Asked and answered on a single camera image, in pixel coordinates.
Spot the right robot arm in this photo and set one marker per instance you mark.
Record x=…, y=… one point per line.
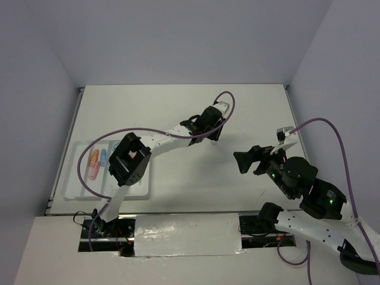
x=334, y=225

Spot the blue slime jar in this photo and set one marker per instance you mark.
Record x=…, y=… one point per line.
x=114, y=145

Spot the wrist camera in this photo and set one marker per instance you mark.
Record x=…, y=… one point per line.
x=287, y=138
x=223, y=107

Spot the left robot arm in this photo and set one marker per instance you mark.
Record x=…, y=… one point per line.
x=129, y=161

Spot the blue translucent case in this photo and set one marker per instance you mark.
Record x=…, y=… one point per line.
x=103, y=157

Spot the pink translucent case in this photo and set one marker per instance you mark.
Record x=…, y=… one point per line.
x=93, y=171

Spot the orange translucent case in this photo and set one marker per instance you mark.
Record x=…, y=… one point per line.
x=94, y=158

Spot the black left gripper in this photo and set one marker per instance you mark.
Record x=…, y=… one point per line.
x=215, y=136

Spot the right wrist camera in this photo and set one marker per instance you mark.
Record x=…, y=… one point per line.
x=287, y=138

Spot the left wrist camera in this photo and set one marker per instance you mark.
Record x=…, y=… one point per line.
x=223, y=107

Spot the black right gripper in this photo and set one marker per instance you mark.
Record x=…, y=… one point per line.
x=259, y=152

